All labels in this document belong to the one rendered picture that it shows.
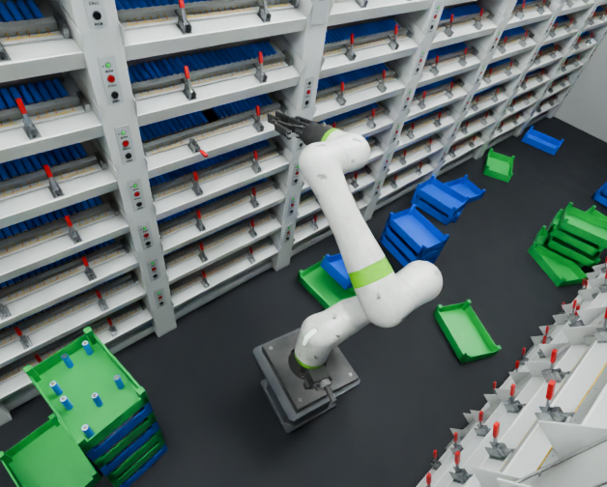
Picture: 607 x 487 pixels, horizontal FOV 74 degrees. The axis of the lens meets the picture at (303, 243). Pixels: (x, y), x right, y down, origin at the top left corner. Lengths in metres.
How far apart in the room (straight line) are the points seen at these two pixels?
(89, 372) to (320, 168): 0.95
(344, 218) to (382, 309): 0.25
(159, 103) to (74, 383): 0.88
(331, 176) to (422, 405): 1.28
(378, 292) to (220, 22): 0.88
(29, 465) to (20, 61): 1.40
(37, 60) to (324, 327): 1.08
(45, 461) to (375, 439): 1.27
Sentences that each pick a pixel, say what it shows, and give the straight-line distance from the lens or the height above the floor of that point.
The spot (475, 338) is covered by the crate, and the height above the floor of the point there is 0.00.
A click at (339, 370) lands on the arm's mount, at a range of 1.63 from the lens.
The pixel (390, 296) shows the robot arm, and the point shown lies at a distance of 1.06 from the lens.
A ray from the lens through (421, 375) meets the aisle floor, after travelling 2.09.
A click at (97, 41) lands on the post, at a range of 1.16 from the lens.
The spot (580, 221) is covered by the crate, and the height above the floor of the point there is 0.24.
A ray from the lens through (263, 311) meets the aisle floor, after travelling 2.08.
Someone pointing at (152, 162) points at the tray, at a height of 0.93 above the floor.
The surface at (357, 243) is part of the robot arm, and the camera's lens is 1.05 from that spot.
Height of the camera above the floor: 1.74
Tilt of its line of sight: 46 degrees down
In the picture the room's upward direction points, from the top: 11 degrees clockwise
